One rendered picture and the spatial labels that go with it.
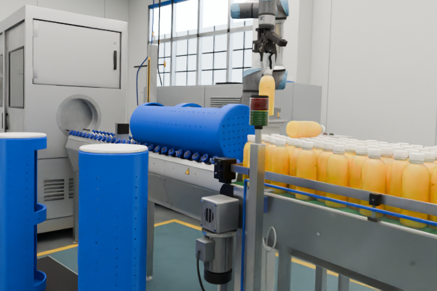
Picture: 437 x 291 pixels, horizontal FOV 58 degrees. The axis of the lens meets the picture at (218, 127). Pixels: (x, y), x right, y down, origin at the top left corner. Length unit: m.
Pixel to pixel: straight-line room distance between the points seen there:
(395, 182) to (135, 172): 0.95
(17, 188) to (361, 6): 3.77
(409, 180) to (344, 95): 3.45
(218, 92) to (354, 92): 1.54
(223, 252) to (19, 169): 1.21
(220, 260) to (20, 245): 1.20
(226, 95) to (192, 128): 1.98
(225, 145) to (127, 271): 0.69
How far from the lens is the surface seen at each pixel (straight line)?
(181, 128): 2.02
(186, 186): 2.04
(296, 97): 3.49
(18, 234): 2.37
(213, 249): 1.56
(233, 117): 1.85
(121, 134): 2.90
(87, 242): 1.69
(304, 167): 1.39
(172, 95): 4.51
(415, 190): 1.21
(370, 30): 4.59
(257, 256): 1.37
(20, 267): 2.43
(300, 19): 4.70
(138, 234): 1.68
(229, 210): 1.53
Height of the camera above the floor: 1.22
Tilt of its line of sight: 3 degrees down
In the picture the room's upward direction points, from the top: 2 degrees clockwise
